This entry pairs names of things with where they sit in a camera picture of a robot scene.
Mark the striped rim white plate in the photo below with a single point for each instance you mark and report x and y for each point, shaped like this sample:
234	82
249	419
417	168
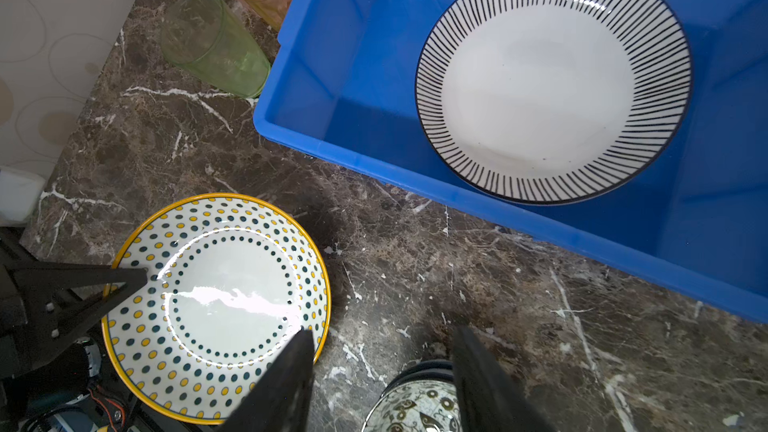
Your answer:
553	101

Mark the green transparent cup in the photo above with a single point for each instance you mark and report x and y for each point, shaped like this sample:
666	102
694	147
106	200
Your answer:
206	39

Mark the dotted yellow rim plate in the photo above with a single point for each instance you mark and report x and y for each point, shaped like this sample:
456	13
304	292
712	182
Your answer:
230	280

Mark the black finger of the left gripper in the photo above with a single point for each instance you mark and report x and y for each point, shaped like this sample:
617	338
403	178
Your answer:
46	306

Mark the blue plastic bin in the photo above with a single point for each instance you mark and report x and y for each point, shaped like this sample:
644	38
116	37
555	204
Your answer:
695	221

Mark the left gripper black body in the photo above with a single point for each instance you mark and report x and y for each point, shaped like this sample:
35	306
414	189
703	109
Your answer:
52	386

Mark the green floral ceramic bowl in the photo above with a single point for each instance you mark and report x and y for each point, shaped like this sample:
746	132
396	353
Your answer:
421	398

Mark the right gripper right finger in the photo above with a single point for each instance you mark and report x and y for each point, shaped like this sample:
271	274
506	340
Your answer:
488	398

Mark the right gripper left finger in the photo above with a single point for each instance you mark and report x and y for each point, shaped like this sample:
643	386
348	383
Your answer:
281	398

